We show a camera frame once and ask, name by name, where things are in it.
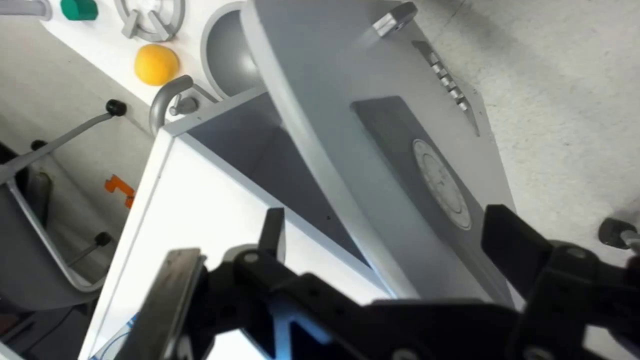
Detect grey stand black feet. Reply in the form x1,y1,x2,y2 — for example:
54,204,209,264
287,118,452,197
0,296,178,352
0,98,130,296

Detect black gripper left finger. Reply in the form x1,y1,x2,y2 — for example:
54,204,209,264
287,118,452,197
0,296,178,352
221,206,316,316

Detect white toy cabinet body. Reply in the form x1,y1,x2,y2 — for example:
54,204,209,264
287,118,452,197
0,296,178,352
77,84,410,360

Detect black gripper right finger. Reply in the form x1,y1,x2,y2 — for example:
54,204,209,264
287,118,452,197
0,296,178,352
481,201,601,316

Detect grey toy burner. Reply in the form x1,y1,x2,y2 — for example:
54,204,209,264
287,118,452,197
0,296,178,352
112,0,187,44

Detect white toy kitchen counter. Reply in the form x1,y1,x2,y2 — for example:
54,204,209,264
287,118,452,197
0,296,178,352
37,0,270,130

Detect grey toy faucet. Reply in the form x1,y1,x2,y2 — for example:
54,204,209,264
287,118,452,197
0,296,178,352
146,74,203,135

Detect black round knob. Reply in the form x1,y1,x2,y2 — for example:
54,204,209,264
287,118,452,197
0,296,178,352
596,214,640,256

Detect yellow toy ball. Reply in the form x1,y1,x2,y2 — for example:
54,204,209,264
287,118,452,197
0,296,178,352
131,42,184,87

